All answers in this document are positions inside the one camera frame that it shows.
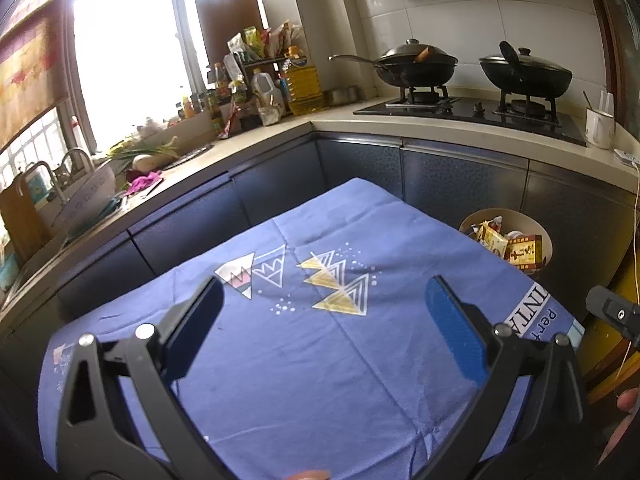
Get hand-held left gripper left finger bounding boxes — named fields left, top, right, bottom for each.
left=56, top=275, right=226, bottom=480

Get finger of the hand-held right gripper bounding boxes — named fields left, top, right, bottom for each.
left=585, top=285, right=640, bottom=352

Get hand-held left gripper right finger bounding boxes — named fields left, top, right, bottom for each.
left=422, top=274, right=590, bottom=480

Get round beige bin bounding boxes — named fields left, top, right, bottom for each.
left=458, top=207, right=554, bottom=276

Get person's right hand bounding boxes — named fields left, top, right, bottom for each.
left=600, top=389, right=640, bottom=465

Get yellow snack packet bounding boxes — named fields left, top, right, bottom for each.
left=477, top=220, right=510, bottom=257

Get red yellow box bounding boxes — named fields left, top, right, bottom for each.
left=505, top=234, right=543, bottom=267

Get blue printed tablecloth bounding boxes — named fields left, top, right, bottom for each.
left=37, top=176, right=586, bottom=480

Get magenta cloth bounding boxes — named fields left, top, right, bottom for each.
left=124, top=171, right=164, bottom=197

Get white basin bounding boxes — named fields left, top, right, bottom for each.
left=50, top=164, right=118, bottom=233

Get white radish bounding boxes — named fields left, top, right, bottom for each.
left=131, top=152, right=176, bottom=171

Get dark round tray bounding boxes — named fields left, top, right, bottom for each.
left=160, top=144, right=215, bottom=171

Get green onions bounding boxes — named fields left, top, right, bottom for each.
left=107, top=142, right=180, bottom=162

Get white mug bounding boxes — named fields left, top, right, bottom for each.
left=585, top=107, right=616, bottom=150

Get kitchen counter with dark cabinets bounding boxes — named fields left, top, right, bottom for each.
left=0, top=95, right=640, bottom=411

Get brown wooden cutting board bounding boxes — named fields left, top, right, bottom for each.
left=0, top=172, right=51, bottom=263

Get chrome faucet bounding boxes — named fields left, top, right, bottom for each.
left=24, top=160, right=67, bottom=206
left=60, top=147, right=96, bottom=181

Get black gas stove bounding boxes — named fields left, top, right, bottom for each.
left=353, top=85, right=587, bottom=147

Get white plastic jug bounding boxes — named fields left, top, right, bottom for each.
left=250, top=71, right=287, bottom=123

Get black lidded pot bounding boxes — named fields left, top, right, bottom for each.
left=478, top=41, right=573, bottom=100

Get yellow cooking oil bottle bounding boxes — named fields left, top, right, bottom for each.
left=284, top=47, right=321, bottom=117

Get rack of seasoning packets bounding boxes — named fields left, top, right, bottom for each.
left=225, top=20, right=306, bottom=78

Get patterned window blind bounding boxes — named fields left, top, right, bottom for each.
left=0, top=0, right=71, bottom=148

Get brown panel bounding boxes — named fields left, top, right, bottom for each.
left=194, top=0, right=268, bottom=76

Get black wok with long handle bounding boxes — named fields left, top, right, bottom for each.
left=328, top=39, right=459, bottom=88

